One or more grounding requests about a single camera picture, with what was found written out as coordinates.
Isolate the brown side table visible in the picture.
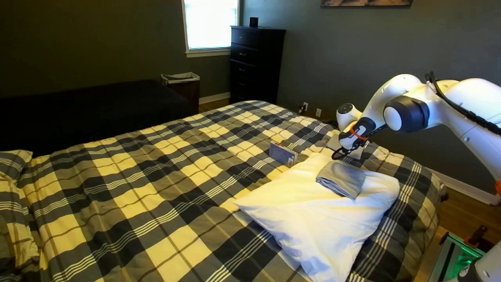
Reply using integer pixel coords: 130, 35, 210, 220
160, 70, 202, 114

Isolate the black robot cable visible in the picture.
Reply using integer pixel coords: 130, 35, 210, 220
425, 70, 501, 137

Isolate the black futon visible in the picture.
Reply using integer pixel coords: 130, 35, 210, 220
0, 78, 201, 157

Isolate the plaid yellow grey comforter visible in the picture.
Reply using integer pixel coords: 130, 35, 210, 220
0, 98, 445, 282

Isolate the bright window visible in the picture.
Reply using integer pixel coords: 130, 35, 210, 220
180, 0, 243, 57

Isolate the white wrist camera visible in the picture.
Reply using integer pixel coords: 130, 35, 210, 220
335, 101, 365, 132

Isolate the paperback book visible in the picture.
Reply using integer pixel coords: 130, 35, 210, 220
268, 142, 299, 167

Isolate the black dresser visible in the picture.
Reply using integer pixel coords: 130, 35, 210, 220
229, 24, 288, 106

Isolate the thin black camera cable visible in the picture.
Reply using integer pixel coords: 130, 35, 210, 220
331, 145, 353, 161

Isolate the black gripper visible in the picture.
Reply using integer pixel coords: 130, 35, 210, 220
339, 115, 378, 154

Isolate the white pillow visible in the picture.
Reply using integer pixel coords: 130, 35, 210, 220
234, 148, 403, 282

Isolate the plaid pillow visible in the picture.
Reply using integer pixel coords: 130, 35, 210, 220
0, 147, 35, 181

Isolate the framed wall picture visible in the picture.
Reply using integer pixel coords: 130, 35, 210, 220
320, 0, 414, 9

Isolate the robot cart with wooden edge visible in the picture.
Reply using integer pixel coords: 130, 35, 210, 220
414, 223, 490, 282

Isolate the white plastic object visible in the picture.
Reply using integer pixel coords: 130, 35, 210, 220
473, 239, 501, 282

